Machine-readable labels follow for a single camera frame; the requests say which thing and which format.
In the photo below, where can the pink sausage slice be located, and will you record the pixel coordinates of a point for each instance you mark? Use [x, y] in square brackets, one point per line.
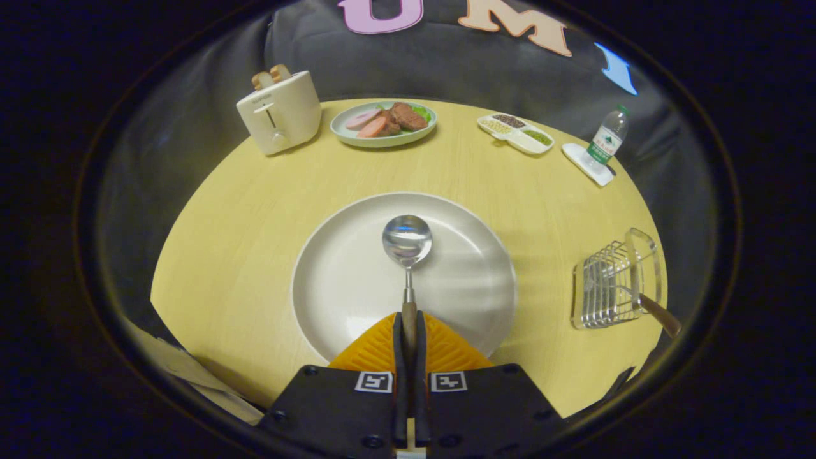
[362, 119]
[371, 129]

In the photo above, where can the green lettuce leaf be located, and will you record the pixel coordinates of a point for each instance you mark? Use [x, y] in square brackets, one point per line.
[423, 113]

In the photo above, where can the brown meat piece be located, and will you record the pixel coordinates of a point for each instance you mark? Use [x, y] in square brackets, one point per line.
[407, 116]

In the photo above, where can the toast slice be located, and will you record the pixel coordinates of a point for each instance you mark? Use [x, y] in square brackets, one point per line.
[280, 72]
[261, 80]

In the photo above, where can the white sectioned grain dish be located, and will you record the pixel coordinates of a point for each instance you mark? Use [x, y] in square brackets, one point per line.
[519, 141]

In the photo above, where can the pale green food plate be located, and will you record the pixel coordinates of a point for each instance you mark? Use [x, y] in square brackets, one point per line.
[344, 135]

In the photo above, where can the large white round plate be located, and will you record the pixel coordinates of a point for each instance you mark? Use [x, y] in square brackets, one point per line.
[344, 280]

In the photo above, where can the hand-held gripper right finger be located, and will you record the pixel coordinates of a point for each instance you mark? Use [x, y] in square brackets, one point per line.
[421, 357]

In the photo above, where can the black backdrop cloth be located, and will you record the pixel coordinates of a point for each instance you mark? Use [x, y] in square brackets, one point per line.
[446, 70]

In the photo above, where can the clear plastic water bottle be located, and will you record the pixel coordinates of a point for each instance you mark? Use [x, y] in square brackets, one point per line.
[607, 143]

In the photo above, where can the white square coaster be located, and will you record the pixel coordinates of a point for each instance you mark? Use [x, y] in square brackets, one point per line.
[577, 156]

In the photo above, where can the cream toaster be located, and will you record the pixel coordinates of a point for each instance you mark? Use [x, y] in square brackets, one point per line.
[287, 115]

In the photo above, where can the beige cardboard sheet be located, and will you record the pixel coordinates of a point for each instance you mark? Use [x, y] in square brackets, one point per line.
[182, 370]

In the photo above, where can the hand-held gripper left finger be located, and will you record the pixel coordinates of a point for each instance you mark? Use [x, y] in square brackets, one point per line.
[400, 357]

